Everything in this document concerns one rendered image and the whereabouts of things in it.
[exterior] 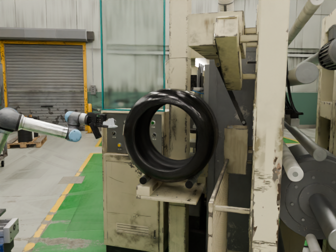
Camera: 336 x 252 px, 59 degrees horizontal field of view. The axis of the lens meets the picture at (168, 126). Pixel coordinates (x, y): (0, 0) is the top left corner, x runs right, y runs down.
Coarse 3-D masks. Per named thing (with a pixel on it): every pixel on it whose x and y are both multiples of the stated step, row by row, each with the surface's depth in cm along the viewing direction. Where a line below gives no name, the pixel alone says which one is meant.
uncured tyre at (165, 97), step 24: (144, 96) 174; (168, 96) 167; (192, 96) 169; (144, 120) 200; (216, 120) 183; (144, 144) 202; (216, 144) 181; (144, 168) 176; (168, 168) 198; (192, 168) 168
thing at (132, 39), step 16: (112, 0) 239; (128, 0) 236; (144, 0) 232; (160, 0) 229; (112, 16) 241; (128, 16) 237; (144, 16) 234; (160, 16) 230; (112, 32) 242; (128, 32) 239; (144, 32) 235; (160, 32) 232; (112, 48) 244; (128, 48) 240; (144, 48) 237; (160, 48) 233; (112, 64) 245; (128, 64) 242; (144, 64) 238; (160, 64) 234; (112, 80) 247; (128, 80) 243; (144, 80) 239; (160, 80) 236; (112, 96) 249; (128, 96) 245
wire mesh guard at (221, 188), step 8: (224, 168) 169; (224, 176) 175; (216, 184) 140; (224, 184) 179; (216, 192) 129; (224, 192) 184; (216, 200) 137; (224, 200) 188; (208, 208) 117; (208, 216) 118; (216, 216) 141; (224, 216) 192; (208, 224) 118; (216, 224) 144; (224, 224) 193; (208, 232) 118; (216, 232) 145; (224, 232) 196; (208, 240) 119; (216, 240) 142; (224, 240) 197; (208, 248) 119; (216, 248) 149; (224, 248) 198
